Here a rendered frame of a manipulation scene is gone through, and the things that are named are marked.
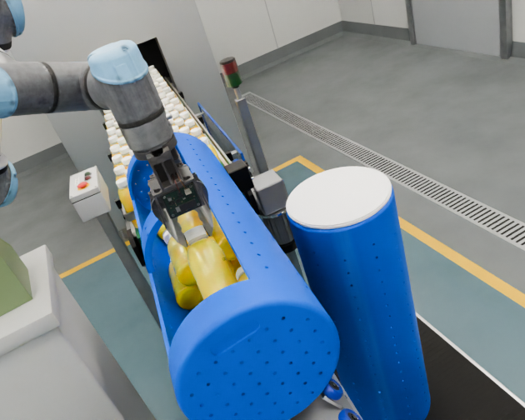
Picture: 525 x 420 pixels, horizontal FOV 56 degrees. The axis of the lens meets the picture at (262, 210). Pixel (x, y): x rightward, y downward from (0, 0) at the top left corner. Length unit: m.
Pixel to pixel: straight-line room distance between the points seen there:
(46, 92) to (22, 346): 0.60
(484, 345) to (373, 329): 0.89
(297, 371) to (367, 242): 0.47
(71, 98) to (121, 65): 0.11
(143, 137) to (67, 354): 0.61
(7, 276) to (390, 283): 0.91
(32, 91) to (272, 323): 0.48
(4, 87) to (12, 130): 5.13
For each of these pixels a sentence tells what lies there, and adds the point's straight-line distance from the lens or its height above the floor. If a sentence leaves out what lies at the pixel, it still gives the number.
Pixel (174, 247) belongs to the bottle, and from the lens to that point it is 1.16.
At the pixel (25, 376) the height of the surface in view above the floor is 1.03.
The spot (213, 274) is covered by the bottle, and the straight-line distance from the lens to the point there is 0.87.
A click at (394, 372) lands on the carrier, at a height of 0.47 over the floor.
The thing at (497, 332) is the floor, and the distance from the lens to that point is 2.29.
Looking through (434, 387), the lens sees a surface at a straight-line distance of 1.93.
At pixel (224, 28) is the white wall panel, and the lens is 6.08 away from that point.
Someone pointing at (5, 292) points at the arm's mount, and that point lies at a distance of 1.19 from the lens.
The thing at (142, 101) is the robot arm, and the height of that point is 1.53.
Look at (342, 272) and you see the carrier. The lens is 1.27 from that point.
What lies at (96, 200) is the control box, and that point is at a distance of 1.73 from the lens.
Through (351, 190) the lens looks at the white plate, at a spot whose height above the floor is 1.04.
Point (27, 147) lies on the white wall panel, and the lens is 5.93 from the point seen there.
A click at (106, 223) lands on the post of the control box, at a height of 0.93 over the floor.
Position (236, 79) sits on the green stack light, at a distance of 1.94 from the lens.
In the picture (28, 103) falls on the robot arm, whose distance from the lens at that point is 0.77.
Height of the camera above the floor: 1.72
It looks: 31 degrees down
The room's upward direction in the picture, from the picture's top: 19 degrees counter-clockwise
